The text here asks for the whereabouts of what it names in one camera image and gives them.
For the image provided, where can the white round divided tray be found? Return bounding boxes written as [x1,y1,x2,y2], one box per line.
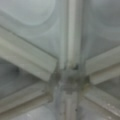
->
[0,0,120,120]

